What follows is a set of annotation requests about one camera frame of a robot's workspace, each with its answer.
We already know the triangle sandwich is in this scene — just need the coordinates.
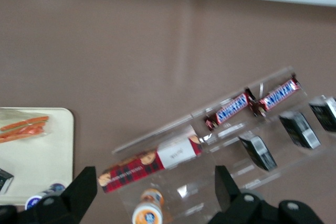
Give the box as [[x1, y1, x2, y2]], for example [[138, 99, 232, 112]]
[[0, 110, 53, 146]]

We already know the orange lid yogurt bottle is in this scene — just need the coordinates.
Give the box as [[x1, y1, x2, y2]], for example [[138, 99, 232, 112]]
[[131, 187, 165, 224]]

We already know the clear acrylic tiered stand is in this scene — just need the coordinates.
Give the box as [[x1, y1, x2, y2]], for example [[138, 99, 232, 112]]
[[111, 65, 336, 224]]

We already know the blue lid yogurt bottle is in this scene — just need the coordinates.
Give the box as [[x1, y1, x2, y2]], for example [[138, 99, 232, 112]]
[[24, 183, 66, 211]]

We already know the small black box white label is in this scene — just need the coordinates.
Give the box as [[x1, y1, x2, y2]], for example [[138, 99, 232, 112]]
[[238, 135, 278, 172], [278, 111, 321, 150], [309, 95, 336, 133]]

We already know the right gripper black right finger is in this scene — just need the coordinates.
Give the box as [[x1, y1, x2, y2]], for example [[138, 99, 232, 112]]
[[209, 165, 264, 224]]

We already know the snickers bar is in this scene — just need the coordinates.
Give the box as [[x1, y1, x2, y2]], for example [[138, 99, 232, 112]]
[[204, 89, 254, 132], [253, 73, 302, 117]]

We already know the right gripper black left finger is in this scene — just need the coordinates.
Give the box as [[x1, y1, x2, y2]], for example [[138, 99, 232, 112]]
[[34, 165, 99, 224]]

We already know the small black box gold print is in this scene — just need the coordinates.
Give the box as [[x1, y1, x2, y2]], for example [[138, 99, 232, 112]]
[[0, 167, 14, 193]]

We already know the red plaid cookie box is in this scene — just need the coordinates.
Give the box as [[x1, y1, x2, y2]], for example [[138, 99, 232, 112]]
[[97, 134, 203, 195]]

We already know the beige plastic tray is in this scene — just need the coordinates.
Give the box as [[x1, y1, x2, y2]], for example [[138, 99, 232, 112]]
[[0, 107, 75, 206]]

